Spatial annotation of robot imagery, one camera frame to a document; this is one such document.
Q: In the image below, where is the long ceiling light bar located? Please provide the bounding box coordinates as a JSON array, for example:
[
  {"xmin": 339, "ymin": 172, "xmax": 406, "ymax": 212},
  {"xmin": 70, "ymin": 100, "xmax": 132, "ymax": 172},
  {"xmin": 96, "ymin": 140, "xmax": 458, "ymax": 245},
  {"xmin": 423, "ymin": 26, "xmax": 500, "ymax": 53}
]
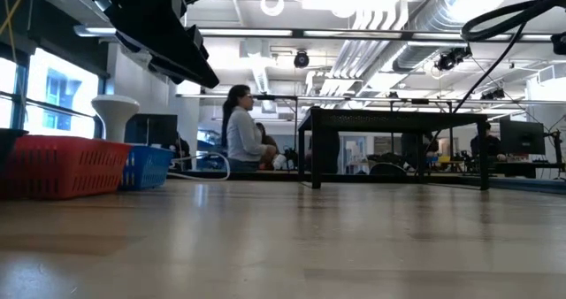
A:
[{"xmin": 73, "ymin": 24, "xmax": 549, "ymax": 42}]

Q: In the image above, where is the white mushroom lamp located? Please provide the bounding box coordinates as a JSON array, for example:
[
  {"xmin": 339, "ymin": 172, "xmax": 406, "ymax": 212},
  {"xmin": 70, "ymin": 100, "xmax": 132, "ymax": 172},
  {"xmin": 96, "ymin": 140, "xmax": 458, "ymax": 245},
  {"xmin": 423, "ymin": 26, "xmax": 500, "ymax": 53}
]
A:
[{"xmin": 91, "ymin": 94, "xmax": 141, "ymax": 143}]

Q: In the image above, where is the blue plastic basket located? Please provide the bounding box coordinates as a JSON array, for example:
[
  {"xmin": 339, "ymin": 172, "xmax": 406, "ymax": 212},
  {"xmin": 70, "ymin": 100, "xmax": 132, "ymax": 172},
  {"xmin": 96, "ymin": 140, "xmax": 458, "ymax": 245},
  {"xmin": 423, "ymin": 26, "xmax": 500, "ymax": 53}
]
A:
[{"xmin": 121, "ymin": 144, "xmax": 175, "ymax": 192}]

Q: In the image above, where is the silver ventilation duct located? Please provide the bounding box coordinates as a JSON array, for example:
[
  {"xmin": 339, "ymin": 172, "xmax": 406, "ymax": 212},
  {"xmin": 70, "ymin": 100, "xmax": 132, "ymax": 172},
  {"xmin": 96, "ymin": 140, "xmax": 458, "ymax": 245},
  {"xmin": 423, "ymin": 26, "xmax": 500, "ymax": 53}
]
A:
[{"xmin": 392, "ymin": 0, "xmax": 516, "ymax": 73}]

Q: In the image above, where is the bright window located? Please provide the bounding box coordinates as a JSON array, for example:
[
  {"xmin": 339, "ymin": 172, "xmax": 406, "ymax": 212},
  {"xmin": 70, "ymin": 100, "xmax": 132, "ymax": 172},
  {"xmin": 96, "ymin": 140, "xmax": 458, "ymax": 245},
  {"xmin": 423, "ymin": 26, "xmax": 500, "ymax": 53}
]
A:
[{"xmin": 0, "ymin": 46, "xmax": 101, "ymax": 139}]

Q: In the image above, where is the black ceiling light cluster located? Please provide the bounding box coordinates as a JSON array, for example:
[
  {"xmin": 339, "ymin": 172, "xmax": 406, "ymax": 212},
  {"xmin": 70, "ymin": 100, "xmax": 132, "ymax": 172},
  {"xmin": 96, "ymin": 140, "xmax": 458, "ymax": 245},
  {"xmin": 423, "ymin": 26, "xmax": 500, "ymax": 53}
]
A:
[{"xmin": 434, "ymin": 45, "xmax": 473, "ymax": 73}]

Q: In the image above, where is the black metal frame stand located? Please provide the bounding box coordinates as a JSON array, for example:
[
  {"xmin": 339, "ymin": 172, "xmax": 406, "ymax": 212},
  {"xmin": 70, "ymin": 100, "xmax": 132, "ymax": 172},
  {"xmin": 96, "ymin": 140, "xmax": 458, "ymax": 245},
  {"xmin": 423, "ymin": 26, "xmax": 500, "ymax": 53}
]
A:
[{"xmin": 251, "ymin": 94, "xmax": 300, "ymax": 158}]

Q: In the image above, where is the black plastic bin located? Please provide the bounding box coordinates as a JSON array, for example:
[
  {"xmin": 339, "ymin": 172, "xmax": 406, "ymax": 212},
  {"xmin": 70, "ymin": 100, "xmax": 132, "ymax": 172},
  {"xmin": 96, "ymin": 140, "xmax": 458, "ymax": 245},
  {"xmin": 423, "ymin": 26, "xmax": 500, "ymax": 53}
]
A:
[{"xmin": 0, "ymin": 128, "xmax": 30, "ymax": 176}]

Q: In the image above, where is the black chair back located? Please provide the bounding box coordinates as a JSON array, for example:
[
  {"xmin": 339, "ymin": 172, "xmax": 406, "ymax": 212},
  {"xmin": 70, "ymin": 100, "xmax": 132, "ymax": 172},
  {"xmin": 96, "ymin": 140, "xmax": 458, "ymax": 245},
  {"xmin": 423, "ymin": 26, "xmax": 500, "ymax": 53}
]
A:
[{"xmin": 369, "ymin": 162, "xmax": 409, "ymax": 176}]

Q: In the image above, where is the white ring ceiling lamp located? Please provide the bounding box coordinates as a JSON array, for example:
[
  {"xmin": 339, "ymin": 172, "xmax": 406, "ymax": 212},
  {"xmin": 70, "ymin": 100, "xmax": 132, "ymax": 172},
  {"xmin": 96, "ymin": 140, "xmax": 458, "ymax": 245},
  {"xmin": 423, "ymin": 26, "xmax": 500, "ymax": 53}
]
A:
[{"xmin": 259, "ymin": 0, "xmax": 286, "ymax": 19}]

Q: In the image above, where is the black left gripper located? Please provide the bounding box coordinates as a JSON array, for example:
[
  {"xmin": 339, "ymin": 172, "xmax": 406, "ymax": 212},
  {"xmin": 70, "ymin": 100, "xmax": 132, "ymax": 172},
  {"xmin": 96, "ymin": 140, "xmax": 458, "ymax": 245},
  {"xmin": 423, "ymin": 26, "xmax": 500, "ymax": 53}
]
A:
[{"xmin": 83, "ymin": 0, "xmax": 220, "ymax": 90}]

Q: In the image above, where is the black hanging cable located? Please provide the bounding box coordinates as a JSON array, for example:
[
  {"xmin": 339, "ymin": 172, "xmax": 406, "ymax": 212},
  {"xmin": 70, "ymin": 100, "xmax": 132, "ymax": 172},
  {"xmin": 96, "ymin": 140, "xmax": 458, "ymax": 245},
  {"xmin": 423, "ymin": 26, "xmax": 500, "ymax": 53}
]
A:
[{"xmin": 423, "ymin": 0, "xmax": 553, "ymax": 159}]

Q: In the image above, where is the white curved hose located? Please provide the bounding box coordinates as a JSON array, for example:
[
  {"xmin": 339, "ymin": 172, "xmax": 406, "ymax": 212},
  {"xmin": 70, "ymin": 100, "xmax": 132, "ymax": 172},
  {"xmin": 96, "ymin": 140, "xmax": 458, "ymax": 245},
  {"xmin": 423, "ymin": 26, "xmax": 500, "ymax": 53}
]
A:
[{"xmin": 166, "ymin": 151, "xmax": 233, "ymax": 182}]

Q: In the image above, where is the red plastic basket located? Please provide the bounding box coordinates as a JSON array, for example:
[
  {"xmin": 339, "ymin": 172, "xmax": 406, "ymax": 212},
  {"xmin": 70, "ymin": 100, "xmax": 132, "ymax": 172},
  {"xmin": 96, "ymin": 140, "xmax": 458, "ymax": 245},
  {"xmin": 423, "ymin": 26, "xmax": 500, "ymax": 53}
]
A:
[{"xmin": 0, "ymin": 134, "xmax": 133, "ymax": 202}]

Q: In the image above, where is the black mesh shelf riser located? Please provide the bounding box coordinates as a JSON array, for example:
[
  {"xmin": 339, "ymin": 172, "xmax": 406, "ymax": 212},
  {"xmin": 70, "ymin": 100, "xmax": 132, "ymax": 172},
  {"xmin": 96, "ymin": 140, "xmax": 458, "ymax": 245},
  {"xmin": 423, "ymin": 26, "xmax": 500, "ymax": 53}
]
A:
[{"xmin": 297, "ymin": 106, "xmax": 491, "ymax": 191}]

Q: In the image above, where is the yellow hanging cable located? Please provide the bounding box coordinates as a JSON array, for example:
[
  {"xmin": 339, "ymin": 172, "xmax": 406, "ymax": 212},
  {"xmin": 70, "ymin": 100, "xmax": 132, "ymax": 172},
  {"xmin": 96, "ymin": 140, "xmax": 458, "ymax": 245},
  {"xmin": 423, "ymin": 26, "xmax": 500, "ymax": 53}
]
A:
[{"xmin": 0, "ymin": 0, "xmax": 31, "ymax": 65}]

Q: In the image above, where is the dark blue flat board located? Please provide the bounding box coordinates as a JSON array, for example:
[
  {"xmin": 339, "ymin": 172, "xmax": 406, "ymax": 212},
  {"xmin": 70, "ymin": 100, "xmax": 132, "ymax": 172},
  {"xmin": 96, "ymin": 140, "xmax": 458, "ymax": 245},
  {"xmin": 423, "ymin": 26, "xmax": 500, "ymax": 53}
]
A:
[{"xmin": 488, "ymin": 177, "xmax": 566, "ymax": 196}]

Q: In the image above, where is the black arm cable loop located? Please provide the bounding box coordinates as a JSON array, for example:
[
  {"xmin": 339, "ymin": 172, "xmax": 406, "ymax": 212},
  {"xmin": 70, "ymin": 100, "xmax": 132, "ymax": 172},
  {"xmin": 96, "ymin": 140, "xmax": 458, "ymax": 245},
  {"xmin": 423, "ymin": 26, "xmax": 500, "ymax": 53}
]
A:
[{"xmin": 460, "ymin": 0, "xmax": 566, "ymax": 43}]

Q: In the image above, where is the black computer monitor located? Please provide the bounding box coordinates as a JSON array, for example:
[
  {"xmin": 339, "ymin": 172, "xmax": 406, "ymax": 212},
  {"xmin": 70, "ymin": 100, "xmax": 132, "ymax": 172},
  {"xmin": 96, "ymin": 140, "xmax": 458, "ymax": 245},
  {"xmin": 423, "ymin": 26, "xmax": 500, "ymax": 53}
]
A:
[
  {"xmin": 499, "ymin": 119, "xmax": 547, "ymax": 156},
  {"xmin": 124, "ymin": 113, "xmax": 179, "ymax": 146}
]

